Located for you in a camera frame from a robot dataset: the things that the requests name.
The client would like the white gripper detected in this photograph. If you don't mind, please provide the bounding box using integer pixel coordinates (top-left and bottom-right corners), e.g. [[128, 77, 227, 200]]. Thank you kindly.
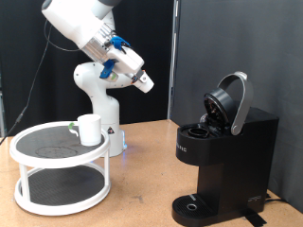
[[105, 46, 148, 85]]

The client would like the white mug green taped handle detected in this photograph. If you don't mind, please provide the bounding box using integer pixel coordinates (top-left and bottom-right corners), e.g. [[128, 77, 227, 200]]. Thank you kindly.
[[67, 113, 102, 147]]

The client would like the black Keurig coffee machine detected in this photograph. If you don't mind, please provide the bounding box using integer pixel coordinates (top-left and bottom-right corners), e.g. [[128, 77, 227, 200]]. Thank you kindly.
[[170, 71, 280, 227]]

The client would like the black curtain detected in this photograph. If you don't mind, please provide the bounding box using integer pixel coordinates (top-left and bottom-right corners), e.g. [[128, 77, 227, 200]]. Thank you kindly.
[[0, 0, 174, 138]]

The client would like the grey backdrop cloth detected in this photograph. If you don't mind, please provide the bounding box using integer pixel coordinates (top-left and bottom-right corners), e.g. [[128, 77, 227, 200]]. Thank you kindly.
[[171, 0, 303, 214]]

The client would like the white two-tier turntable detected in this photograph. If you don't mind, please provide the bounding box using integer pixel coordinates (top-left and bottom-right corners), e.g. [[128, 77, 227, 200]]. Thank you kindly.
[[9, 121, 112, 217]]

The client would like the grey vertical frame post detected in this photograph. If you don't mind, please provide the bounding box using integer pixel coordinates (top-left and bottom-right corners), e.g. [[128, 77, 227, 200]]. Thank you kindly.
[[167, 0, 181, 121]]

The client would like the blue cable clip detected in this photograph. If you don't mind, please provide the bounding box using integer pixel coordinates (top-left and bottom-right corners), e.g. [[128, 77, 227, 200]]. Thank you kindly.
[[109, 35, 131, 51]]

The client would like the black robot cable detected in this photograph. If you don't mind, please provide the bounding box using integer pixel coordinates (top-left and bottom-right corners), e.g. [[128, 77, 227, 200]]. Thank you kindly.
[[0, 18, 80, 147]]

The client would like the black power cord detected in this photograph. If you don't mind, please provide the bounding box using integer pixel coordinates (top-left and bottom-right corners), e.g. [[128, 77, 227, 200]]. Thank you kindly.
[[264, 192, 287, 204]]

